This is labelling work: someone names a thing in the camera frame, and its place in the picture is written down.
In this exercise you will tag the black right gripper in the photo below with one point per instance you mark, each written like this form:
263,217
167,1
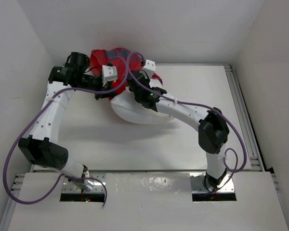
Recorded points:
148,80

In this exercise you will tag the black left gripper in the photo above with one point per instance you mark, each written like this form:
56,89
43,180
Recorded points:
103,96

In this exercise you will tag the white pillow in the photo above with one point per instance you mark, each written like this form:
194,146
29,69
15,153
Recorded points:
127,108

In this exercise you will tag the red patterned pillowcase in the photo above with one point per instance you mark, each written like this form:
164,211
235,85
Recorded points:
119,58

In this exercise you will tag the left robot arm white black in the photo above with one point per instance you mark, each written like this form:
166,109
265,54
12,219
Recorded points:
41,146

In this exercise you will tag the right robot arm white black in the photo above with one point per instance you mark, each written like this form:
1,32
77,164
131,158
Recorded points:
212,130

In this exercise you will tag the white front foam board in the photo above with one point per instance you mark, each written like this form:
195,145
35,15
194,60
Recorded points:
158,202

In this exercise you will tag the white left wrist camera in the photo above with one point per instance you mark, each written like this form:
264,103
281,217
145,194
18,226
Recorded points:
109,74

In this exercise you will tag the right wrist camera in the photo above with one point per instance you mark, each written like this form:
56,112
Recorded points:
149,66

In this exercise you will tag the aluminium table frame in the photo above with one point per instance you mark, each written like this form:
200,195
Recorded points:
96,137

